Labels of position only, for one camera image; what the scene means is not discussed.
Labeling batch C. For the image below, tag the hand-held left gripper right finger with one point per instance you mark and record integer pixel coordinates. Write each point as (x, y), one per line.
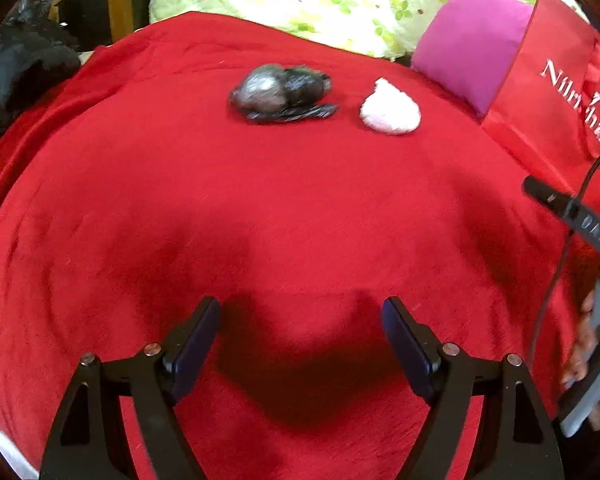
(407, 352)

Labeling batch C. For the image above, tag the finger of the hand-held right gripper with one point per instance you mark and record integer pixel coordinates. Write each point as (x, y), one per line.
(550, 197)

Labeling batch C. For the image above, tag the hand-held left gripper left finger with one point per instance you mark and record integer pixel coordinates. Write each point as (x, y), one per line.
(195, 352)

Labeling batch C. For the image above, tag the pink white tissue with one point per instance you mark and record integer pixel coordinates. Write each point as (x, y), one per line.
(390, 110)

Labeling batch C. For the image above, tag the person's right hand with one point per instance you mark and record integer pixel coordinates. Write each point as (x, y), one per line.
(582, 345)

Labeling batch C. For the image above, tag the red paper gift bag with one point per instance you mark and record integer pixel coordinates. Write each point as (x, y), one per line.
(545, 125)

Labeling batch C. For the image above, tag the magenta pillow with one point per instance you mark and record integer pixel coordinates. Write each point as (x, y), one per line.
(472, 40)

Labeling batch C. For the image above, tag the red blanket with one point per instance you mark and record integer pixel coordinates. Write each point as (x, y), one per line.
(280, 195)

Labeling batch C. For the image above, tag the green floral quilt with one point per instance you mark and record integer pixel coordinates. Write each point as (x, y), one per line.
(330, 0)

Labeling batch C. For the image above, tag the black cloth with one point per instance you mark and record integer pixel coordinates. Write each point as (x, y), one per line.
(25, 70)

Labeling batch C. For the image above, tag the wooden furniture frame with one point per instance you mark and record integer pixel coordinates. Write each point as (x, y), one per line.
(117, 5)

